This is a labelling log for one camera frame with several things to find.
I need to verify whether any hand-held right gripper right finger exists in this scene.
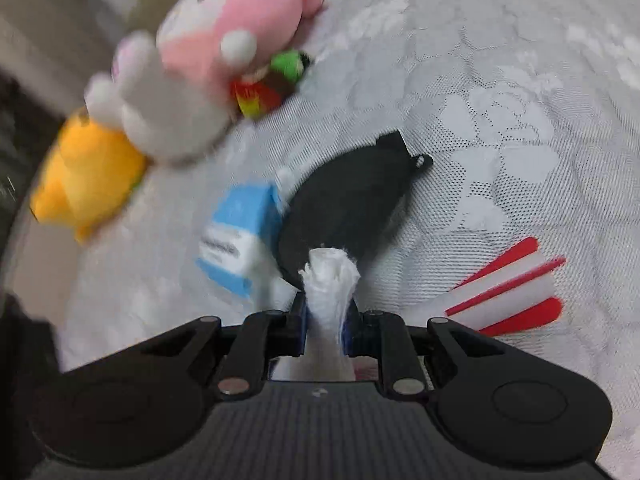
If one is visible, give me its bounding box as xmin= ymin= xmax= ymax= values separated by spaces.
xmin=342 ymin=307 xmax=481 ymax=401

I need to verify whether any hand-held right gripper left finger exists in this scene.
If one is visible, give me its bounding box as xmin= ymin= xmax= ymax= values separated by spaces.
xmin=157 ymin=292 xmax=308 ymax=401

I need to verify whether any white tissue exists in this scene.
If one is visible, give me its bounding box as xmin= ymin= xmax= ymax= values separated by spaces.
xmin=272 ymin=246 xmax=361 ymax=382

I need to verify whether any black mesh pouch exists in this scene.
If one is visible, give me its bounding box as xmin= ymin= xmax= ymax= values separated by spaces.
xmin=276 ymin=129 xmax=435 ymax=283

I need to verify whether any blue and white packet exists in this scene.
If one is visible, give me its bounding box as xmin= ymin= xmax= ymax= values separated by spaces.
xmin=194 ymin=181 xmax=292 ymax=302

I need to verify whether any red and white foam rocket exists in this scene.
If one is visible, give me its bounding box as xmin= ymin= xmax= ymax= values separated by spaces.
xmin=400 ymin=237 xmax=568 ymax=336

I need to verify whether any strawberry plush toy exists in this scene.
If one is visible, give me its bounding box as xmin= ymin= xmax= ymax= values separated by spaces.
xmin=230 ymin=49 xmax=313 ymax=121

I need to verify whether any orange plush toy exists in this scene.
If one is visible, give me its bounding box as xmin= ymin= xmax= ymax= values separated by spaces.
xmin=29 ymin=112 xmax=148 ymax=246

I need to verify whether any pink and white plush rabbit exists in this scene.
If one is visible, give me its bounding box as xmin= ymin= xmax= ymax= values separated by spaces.
xmin=85 ymin=0 xmax=326 ymax=166

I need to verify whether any beige padded headboard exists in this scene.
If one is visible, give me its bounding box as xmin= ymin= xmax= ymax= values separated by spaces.
xmin=75 ymin=0 xmax=211 ymax=61

